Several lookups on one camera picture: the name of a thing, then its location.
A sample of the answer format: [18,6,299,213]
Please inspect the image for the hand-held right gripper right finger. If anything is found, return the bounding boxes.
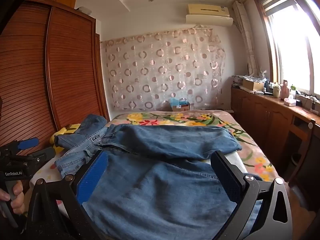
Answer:
[211,151,293,240]

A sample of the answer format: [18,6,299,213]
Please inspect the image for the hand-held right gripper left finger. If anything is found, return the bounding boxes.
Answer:
[25,150,110,240]

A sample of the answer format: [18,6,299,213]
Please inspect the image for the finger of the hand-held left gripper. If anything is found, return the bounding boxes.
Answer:
[5,137,40,153]
[26,147,56,166]

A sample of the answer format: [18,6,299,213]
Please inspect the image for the blue denim pants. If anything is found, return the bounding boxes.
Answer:
[82,124,264,240]

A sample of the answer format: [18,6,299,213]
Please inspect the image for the person's left hand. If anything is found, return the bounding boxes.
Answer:
[0,180,25,216]

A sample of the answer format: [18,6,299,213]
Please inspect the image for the pale floral sheet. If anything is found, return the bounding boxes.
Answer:
[30,152,250,220]

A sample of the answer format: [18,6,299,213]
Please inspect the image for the yellow plush toy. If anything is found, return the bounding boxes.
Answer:
[49,126,82,153]

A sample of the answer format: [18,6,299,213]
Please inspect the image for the light blue jeans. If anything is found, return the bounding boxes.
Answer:
[54,114,112,180]

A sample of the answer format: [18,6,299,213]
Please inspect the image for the low wooden cabinet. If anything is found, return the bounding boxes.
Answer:
[230,86,320,205]

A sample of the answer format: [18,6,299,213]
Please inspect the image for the floral blanket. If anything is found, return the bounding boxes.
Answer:
[30,109,280,220]

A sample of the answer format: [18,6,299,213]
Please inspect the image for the wooden slatted wardrobe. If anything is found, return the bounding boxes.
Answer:
[0,0,111,156]

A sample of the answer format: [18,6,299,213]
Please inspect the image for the cardboard box with blue cloth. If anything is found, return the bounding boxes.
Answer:
[170,98,191,112]

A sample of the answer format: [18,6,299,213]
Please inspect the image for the plain cardboard box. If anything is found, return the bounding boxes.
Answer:
[242,79,265,92]

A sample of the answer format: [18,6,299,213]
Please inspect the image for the wooden chair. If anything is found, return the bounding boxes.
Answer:
[285,119,317,186]

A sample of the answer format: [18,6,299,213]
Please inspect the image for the pink bottle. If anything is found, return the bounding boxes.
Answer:
[280,80,290,99]

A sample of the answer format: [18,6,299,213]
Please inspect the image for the circle patterned lace curtain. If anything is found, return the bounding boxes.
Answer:
[100,27,227,111]

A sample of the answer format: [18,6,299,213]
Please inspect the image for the window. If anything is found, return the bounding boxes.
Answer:
[252,0,320,101]

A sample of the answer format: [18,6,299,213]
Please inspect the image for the cream air conditioner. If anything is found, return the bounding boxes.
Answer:
[185,3,234,27]

